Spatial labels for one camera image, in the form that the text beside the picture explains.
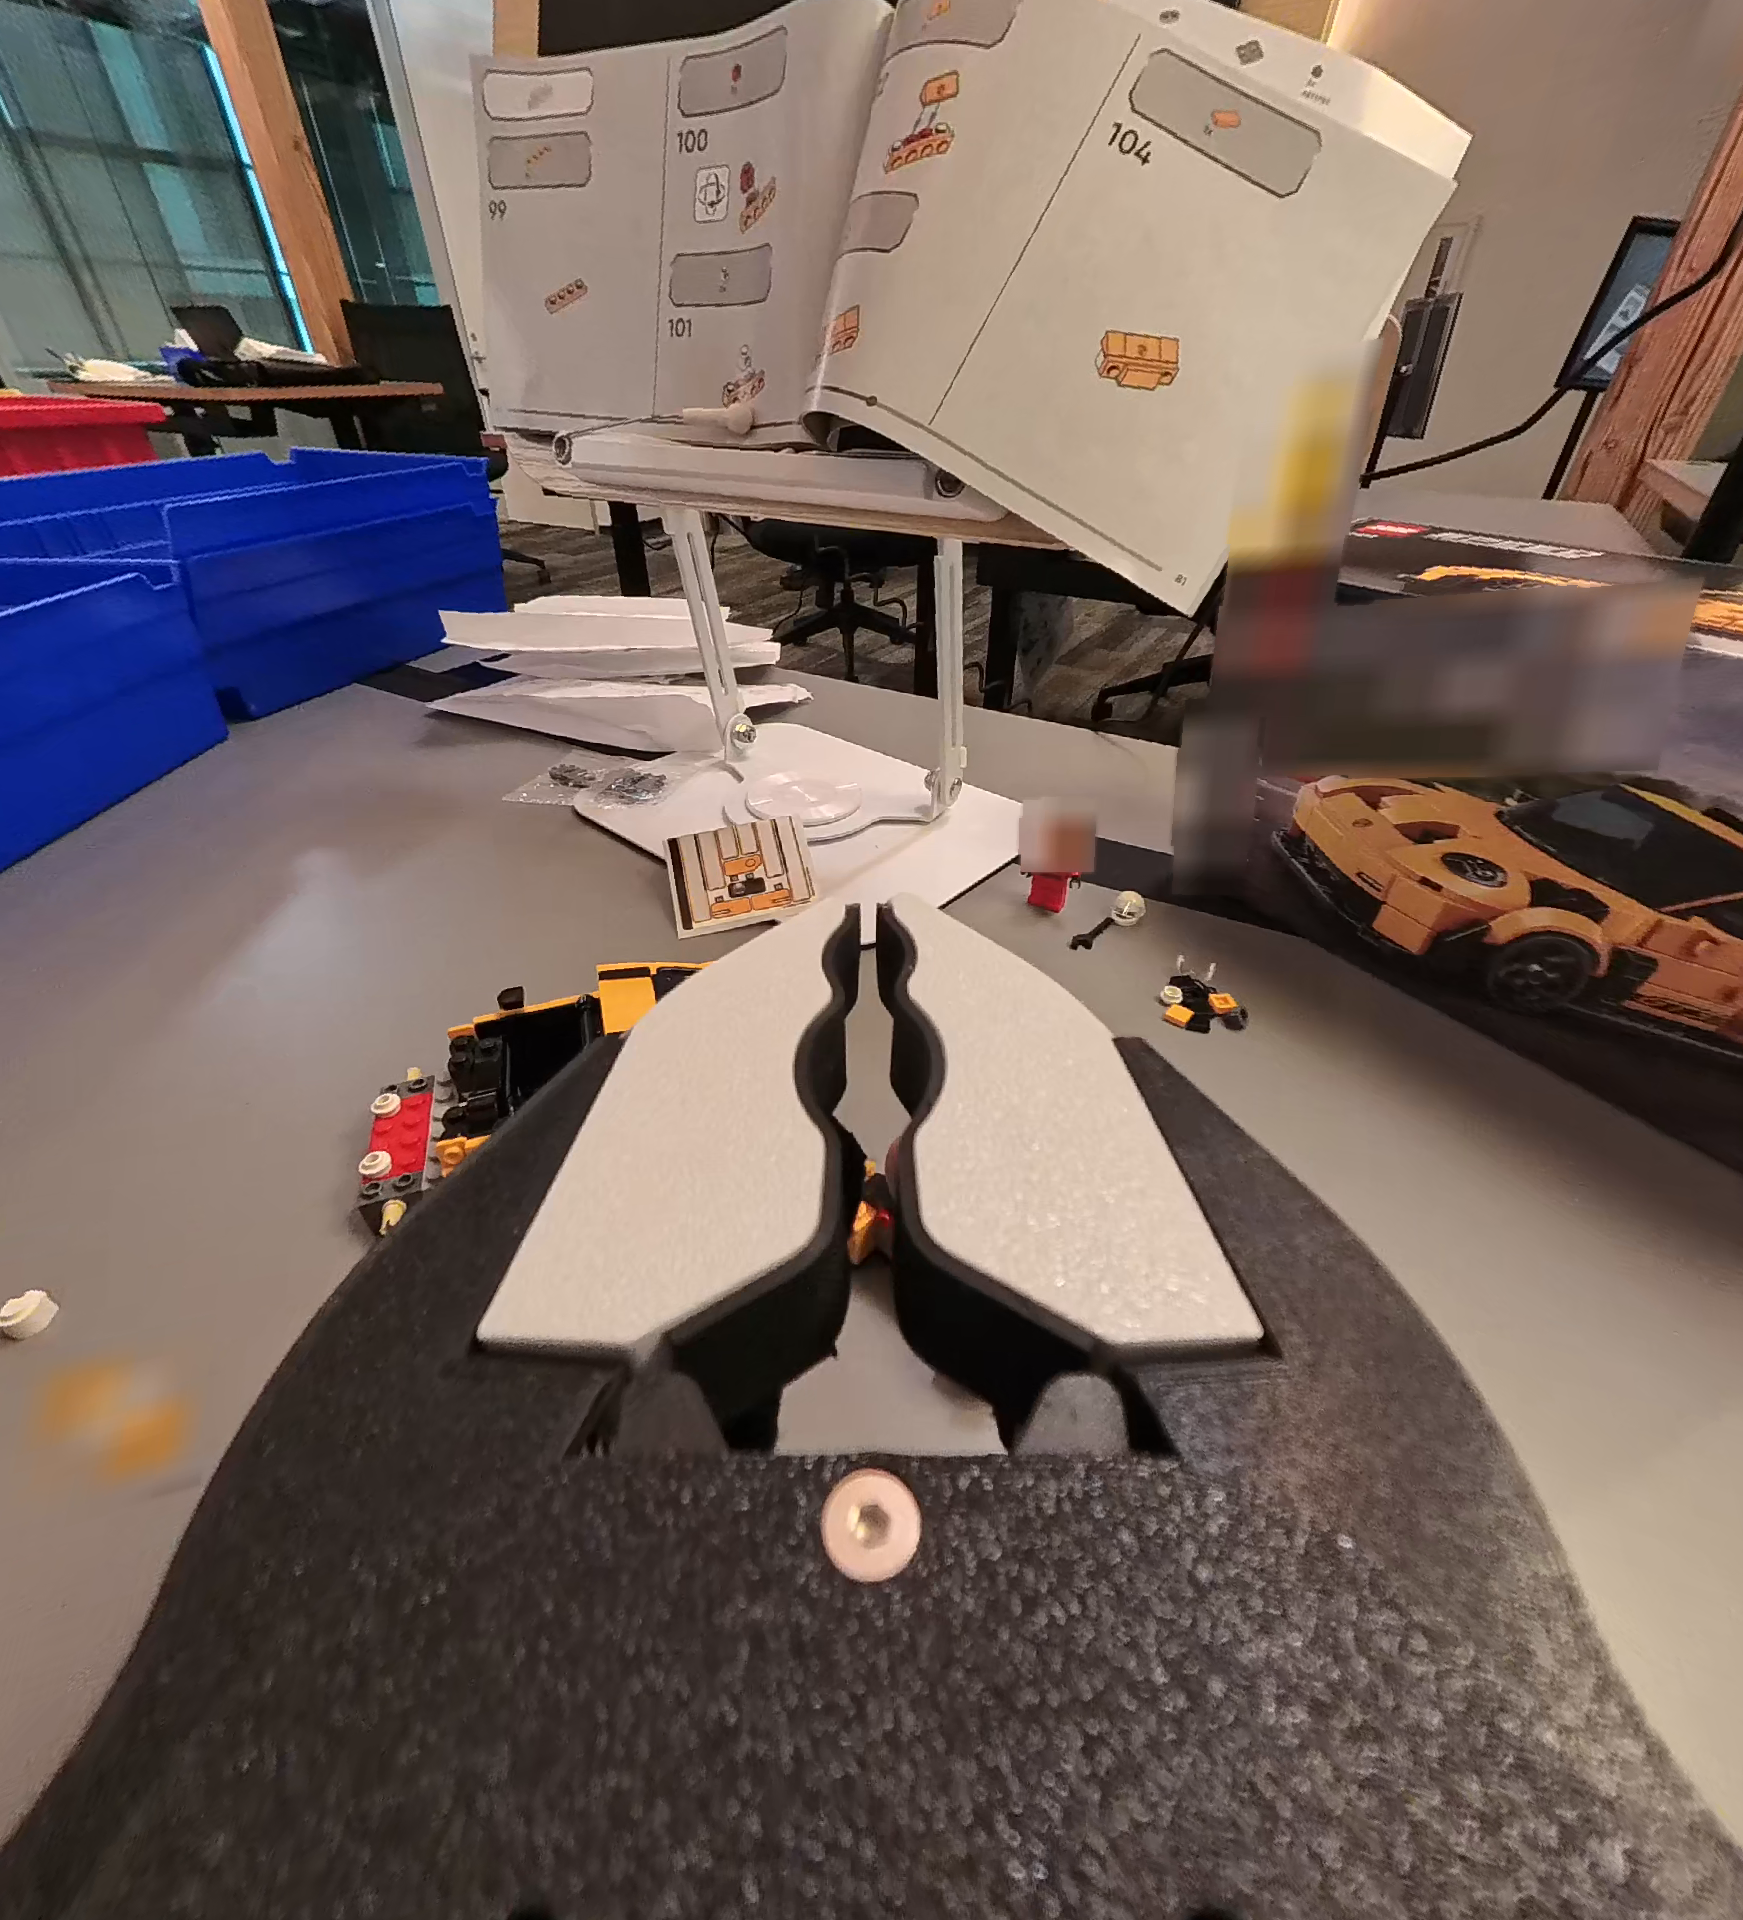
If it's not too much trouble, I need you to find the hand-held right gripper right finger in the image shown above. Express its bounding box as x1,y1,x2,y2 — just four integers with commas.
874,895,1265,1444

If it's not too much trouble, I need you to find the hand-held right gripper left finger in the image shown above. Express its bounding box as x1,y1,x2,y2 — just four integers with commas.
478,900,873,1447

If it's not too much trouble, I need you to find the white instruction booklet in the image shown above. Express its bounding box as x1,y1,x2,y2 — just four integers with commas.
473,0,1472,616

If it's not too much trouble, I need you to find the orange lego car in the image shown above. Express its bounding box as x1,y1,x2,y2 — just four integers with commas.
356,958,707,1239

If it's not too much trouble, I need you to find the small orange black lego assembly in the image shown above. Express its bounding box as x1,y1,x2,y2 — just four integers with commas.
1159,957,1250,1036

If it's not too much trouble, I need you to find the black lego set box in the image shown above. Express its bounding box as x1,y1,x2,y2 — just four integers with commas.
1177,516,1743,1217

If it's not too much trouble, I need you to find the sticker sheet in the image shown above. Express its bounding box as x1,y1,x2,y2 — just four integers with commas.
664,815,819,934

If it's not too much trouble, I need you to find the clear bag of small parts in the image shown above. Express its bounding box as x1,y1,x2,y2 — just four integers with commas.
502,759,669,803

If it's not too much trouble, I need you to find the white book stand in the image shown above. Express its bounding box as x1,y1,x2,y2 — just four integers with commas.
556,426,1022,902

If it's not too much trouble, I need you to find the white paper bag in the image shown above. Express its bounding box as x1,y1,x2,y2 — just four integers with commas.
428,678,812,754
466,645,785,686
439,595,783,661

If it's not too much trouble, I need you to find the black swivel chair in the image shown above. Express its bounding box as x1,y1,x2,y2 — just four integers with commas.
780,524,917,647

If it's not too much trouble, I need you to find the blue plastic bin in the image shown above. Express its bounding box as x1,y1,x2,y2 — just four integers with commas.
0,447,489,571
165,480,509,721
0,561,230,924

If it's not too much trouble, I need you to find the black office chair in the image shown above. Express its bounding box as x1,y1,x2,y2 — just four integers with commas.
337,299,489,450

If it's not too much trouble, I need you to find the pale wooden edge desk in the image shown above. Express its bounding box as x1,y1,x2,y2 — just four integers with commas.
1636,456,1743,533

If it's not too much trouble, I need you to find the red plastic bin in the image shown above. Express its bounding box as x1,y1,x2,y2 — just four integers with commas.
0,392,168,555

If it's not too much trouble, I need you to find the black framed screen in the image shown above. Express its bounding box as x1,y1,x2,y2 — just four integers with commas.
1555,213,1682,394

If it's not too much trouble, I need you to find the rough wooden pillar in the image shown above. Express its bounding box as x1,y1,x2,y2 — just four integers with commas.
1560,44,1743,504

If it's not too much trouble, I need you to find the black hanging cable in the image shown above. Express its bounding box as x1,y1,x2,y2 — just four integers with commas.
1357,134,1743,481

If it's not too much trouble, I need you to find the black wall-mounted device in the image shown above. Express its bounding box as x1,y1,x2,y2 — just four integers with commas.
1388,239,1465,440

